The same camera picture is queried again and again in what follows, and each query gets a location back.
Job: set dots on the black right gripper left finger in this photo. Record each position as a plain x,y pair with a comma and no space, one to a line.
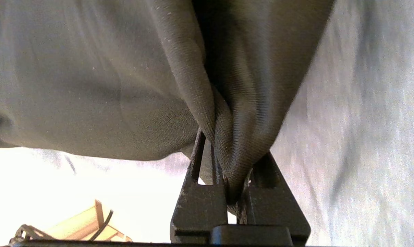
200,209

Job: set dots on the black zip hoodie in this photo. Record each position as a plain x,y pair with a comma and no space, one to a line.
107,85

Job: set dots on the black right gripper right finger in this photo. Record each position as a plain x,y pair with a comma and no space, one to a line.
279,209

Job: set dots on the tan wooden panel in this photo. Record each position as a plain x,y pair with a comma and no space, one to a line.
87,226

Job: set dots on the blue bed sheet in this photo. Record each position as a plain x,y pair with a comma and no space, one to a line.
357,137

